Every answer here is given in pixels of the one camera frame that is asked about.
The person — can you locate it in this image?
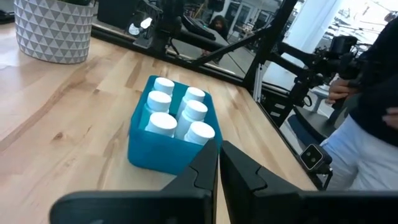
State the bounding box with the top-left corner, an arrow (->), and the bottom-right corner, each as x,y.
203,14 -> 231,41
320,15 -> 398,191

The white triangle-patterned plant pot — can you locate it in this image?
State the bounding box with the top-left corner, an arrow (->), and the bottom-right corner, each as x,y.
14,0 -> 95,65

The small black stereo camera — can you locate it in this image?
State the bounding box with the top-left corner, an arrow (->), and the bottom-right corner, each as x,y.
299,143 -> 333,190

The white pill bottle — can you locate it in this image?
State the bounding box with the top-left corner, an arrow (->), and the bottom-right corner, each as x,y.
175,86 -> 206,121
183,121 -> 216,146
139,90 -> 172,129
174,99 -> 208,140
152,77 -> 175,97
144,111 -> 178,138

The blue plastic basket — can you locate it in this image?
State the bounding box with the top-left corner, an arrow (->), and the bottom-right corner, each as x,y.
127,74 -> 223,176

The person's hand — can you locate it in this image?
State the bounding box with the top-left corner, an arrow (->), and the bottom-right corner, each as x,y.
381,107 -> 398,130
328,77 -> 358,105

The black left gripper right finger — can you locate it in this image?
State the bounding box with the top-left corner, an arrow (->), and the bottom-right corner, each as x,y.
220,140 -> 398,224

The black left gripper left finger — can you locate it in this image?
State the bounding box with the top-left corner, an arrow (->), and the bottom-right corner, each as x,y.
49,139 -> 219,224

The silver aluminium bar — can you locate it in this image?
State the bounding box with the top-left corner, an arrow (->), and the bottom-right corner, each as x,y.
252,63 -> 268,102

